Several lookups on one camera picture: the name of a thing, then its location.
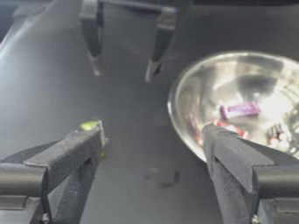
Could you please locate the purple candy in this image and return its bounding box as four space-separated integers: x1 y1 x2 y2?
219 101 262 120

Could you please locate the steel bowl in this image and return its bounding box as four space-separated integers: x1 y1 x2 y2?
167 51 299 163

